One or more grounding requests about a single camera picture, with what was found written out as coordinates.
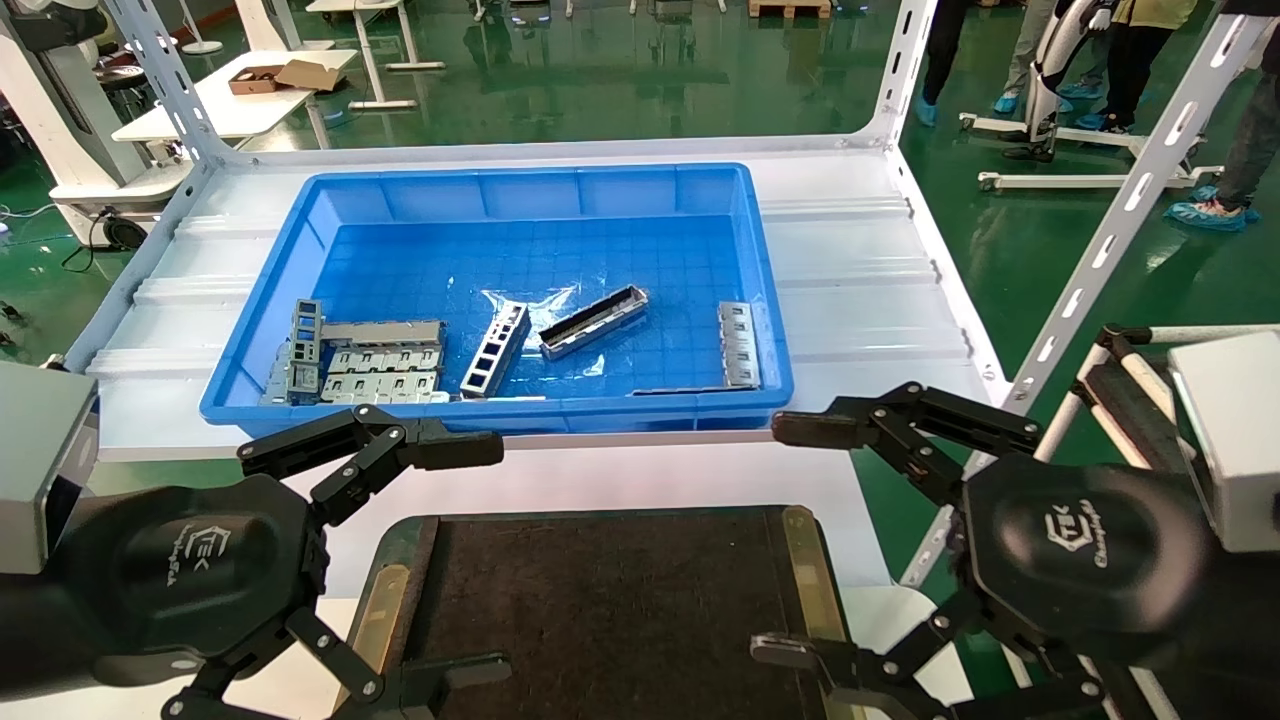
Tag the white table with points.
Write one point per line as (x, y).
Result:
(230, 110)
(372, 50)

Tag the white round base stand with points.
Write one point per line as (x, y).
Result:
(200, 45)

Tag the person in black trousers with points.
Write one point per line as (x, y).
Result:
(945, 50)

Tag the person in yellow top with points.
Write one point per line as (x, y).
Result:
(1140, 60)

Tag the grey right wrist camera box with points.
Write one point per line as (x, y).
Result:
(1235, 430)

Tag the white slotted metal shelf rack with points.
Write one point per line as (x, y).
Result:
(860, 300)

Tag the white floor stand frame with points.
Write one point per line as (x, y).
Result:
(1080, 182)

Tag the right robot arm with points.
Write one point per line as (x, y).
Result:
(1240, 640)

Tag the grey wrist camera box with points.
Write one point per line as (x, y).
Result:
(40, 460)
(1235, 430)

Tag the person in dark grey trousers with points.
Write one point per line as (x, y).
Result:
(1250, 150)

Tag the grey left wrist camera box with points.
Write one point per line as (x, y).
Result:
(40, 460)

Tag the white black humanoid robot leg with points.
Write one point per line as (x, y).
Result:
(1050, 60)

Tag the wooden pallet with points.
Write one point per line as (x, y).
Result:
(790, 8)

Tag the metal ladder frame part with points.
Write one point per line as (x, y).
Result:
(497, 350)
(305, 345)

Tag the white tube stand black pads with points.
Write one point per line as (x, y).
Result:
(1125, 400)

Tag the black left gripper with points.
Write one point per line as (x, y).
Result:
(180, 570)

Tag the blue plastic bin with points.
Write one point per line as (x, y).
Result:
(400, 200)

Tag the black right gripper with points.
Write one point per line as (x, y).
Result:
(1090, 560)

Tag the long metal channel part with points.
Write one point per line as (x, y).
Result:
(592, 322)

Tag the flat grey metal strip part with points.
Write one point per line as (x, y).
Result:
(680, 390)
(525, 399)

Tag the black round disc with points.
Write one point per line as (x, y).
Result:
(125, 233)

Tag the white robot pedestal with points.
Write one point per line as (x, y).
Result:
(55, 110)

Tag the metal bracket with square cutouts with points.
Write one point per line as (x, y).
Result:
(385, 387)
(385, 359)
(738, 343)

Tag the brown cardboard sheet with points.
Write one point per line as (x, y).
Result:
(310, 73)

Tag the open brown cardboard box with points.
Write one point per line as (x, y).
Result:
(245, 85)

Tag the clear plastic film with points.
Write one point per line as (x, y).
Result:
(520, 303)

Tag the plain grey metal cover part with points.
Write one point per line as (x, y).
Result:
(385, 331)

